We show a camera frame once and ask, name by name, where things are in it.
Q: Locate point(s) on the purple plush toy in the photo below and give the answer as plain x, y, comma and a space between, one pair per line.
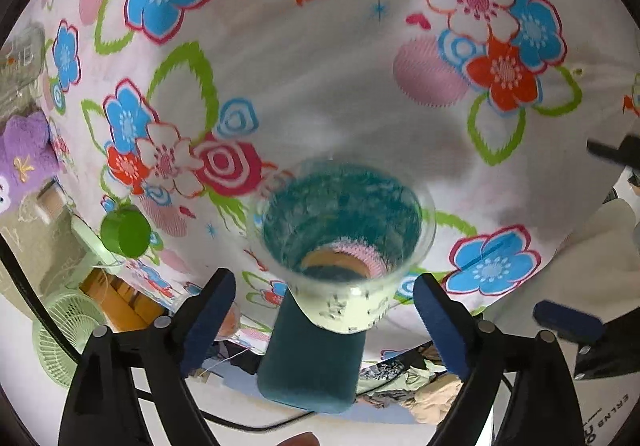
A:
25, 155

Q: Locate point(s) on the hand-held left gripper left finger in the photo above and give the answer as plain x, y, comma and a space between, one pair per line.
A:
207, 321

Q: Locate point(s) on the orange wooden frame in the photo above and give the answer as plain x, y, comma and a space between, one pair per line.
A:
117, 298

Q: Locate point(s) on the clear plastic cup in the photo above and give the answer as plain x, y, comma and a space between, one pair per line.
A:
345, 236

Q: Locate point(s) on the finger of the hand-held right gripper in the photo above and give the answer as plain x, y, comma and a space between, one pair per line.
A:
612, 148
570, 321

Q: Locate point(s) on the light green electric fan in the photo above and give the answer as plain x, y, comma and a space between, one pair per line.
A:
62, 336

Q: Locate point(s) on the green round cup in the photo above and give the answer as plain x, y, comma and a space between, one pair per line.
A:
125, 232

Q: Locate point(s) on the teal rectangular block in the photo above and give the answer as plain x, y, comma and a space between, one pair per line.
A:
310, 366

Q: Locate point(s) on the floral printed bed sheet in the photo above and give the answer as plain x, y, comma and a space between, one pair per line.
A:
320, 90

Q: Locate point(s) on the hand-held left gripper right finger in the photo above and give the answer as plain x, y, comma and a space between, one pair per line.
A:
442, 326

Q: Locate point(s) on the pile of clothes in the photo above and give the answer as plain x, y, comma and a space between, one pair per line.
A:
415, 386

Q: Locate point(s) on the clear plastic box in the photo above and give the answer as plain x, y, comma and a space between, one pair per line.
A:
17, 65

